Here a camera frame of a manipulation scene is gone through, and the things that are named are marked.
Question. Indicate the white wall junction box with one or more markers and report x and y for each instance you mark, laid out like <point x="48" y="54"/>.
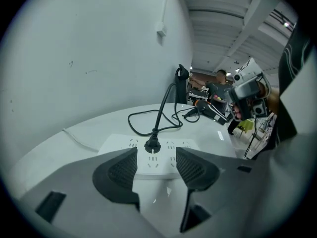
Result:
<point x="161" y="29"/>

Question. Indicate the white power strip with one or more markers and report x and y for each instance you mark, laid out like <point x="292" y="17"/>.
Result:
<point x="111" y="142"/>

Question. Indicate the person's right forearm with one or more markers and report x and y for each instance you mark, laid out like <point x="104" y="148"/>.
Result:
<point x="274" y="103"/>

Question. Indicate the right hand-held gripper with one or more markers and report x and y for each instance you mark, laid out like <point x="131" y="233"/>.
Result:
<point x="248" y="67"/>

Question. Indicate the black power plug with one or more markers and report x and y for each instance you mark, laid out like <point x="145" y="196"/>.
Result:
<point x="152" y="146"/>

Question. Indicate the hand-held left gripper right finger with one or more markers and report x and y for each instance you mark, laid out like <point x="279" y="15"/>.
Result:
<point x="235" y="187"/>

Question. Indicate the black hair dryer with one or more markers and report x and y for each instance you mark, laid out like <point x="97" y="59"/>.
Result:
<point x="210" y="109"/>

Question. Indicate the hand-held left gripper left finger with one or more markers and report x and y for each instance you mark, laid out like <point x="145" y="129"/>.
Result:
<point x="74" y="182"/>

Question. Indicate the white wall conduit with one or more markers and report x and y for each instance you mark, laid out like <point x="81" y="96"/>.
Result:
<point x="166" y="4"/>

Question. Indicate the yellow-green chair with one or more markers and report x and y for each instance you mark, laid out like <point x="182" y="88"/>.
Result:
<point x="245" y="126"/>

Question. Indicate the black office chair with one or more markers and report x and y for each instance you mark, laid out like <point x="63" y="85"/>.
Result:
<point x="182" y="88"/>

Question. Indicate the person's black printed shirt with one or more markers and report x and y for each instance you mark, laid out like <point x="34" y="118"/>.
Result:
<point x="289" y="71"/>

